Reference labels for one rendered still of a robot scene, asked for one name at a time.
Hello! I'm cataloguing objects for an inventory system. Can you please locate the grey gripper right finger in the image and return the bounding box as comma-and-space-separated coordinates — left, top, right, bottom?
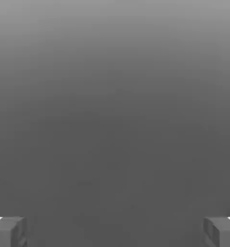
202, 216, 230, 247

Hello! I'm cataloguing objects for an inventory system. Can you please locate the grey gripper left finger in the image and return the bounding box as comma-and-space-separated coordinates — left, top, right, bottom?
0, 216, 28, 247

